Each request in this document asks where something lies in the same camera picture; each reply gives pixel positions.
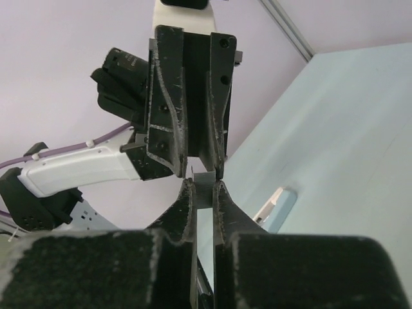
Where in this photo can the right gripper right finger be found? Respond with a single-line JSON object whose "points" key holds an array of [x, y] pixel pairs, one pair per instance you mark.
{"points": [[256, 269]]}

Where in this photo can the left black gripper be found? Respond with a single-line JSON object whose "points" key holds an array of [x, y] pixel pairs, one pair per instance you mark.
{"points": [[187, 103]]}

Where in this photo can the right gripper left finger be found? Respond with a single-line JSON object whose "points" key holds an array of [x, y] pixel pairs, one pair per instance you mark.
{"points": [[150, 268]]}

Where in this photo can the short grey staple strip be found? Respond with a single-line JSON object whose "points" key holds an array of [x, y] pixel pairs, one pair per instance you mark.
{"points": [[204, 183]]}

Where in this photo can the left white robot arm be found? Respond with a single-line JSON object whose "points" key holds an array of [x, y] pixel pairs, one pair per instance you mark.
{"points": [[41, 190]]}

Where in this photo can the left aluminium frame post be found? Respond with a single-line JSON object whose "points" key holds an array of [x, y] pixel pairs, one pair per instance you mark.
{"points": [[288, 27]]}

